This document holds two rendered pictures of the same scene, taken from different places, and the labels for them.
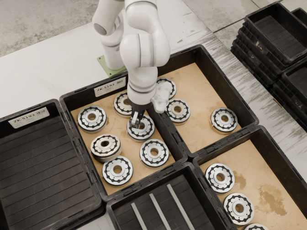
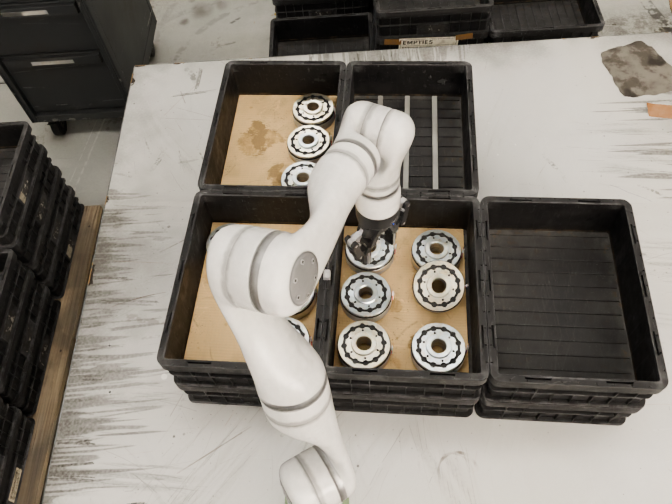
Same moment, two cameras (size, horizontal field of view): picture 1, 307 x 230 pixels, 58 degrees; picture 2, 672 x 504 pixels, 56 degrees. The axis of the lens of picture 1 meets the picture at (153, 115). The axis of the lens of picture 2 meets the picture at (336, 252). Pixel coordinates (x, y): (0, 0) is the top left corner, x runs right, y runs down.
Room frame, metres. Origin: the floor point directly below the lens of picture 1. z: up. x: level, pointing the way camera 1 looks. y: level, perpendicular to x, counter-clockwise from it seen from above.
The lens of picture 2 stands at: (0.86, 0.44, 1.99)
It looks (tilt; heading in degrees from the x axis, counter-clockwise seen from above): 58 degrees down; 227
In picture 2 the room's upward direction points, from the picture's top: 7 degrees counter-clockwise
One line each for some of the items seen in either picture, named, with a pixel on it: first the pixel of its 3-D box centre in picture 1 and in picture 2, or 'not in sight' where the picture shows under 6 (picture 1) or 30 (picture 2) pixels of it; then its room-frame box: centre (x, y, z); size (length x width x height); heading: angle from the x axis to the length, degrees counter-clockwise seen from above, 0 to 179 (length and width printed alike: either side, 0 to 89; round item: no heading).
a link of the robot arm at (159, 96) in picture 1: (148, 88); (369, 183); (0.38, 0.02, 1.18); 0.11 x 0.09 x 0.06; 83
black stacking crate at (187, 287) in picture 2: (193, 102); (256, 287); (0.55, -0.14, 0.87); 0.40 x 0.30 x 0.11; 38
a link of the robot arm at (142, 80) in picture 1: (140, 62); (383, 151); (0.38, 0.05, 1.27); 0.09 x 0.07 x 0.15; 106
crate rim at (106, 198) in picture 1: (121, 128); (404, 280); (0.37, 0.10, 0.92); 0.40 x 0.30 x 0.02; 38
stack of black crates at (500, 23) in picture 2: not in sight; (530, 39); (-1.04, -0.38, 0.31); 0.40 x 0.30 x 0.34; 133
